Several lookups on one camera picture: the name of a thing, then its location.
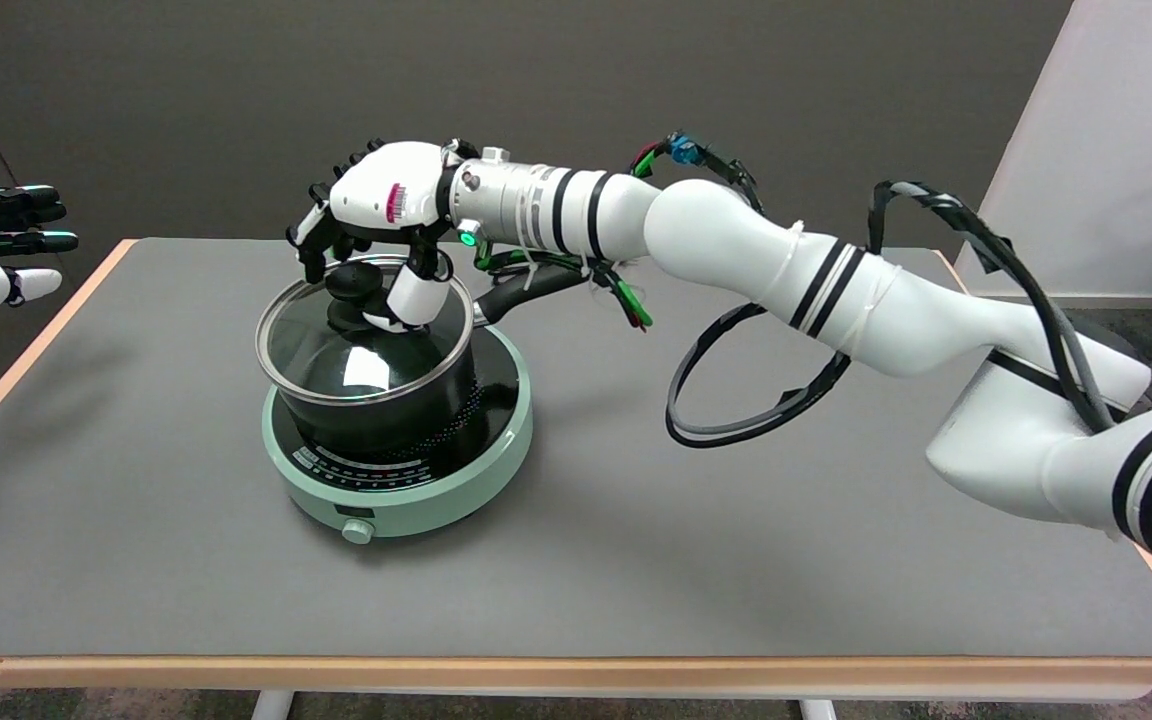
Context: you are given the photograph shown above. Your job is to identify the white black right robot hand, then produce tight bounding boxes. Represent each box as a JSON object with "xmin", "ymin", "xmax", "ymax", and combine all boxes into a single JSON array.
[{"xmin": 286, "ymin": 138, "xmax": 459, "ymax": 333}]

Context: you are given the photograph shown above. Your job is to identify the glass pot lid black knob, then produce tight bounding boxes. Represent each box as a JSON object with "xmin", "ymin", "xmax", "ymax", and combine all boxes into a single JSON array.
[{"xmin": 255, "ymin": 254, "xmax": 476, "ymax": 407}]

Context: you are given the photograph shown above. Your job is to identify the mint green induction cooker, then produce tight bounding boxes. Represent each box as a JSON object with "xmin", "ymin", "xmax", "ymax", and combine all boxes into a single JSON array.
[{"xmin": 261, "ymin": 325, "xmax": 535, "ymax": 546}]

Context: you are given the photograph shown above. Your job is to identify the gray table mat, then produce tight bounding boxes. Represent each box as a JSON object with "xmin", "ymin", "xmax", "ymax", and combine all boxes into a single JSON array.
[{"xmin": 0, "ymin": 238, "xmax": 1152, "ymax": 661}]

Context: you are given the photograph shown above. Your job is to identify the black saucepan with handle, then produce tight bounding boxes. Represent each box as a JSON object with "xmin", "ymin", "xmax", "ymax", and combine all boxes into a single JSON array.
[{"xmin": 274, "ymin": 262, "xmax": 587, "ymax": 463}]

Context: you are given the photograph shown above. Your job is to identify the green black wrist cable bundle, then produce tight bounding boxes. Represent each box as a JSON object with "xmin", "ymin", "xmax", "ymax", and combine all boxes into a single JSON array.
[{"xmin": 474, "ymin": 130, "xmax": 767, "ymax": 333}]

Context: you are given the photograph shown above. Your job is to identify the thick black cable loop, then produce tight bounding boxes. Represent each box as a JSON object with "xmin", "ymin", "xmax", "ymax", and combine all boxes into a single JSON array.
[{"xmin": 664, "ymin": 180, "xmax": 1119, "ymax": 449}]

